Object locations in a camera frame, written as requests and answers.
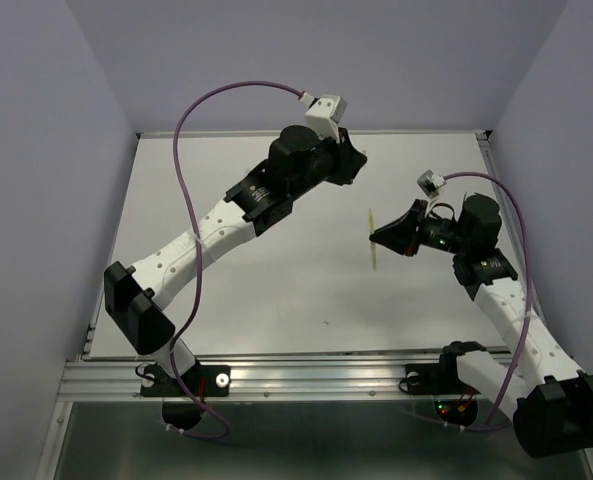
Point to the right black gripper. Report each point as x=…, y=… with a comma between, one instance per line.
x=400, y=233

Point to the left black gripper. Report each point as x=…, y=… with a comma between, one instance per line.
x=349, y=160

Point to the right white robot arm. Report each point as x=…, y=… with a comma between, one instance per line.
x=548, y=397

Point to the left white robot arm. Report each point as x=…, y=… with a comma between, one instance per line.
x=136, y=296

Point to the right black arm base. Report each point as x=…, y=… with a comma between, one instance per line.
x=440, y=378

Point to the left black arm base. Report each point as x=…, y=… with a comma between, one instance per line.
x=178, y=410

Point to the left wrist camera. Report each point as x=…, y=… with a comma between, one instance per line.
x=323, y=114

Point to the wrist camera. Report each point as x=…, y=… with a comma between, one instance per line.
x=323, y=114
x=431, y=184

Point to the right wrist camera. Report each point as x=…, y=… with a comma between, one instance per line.
x=431, y=184

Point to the aluminium mounting rail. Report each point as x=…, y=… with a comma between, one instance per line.
x=260, y=379

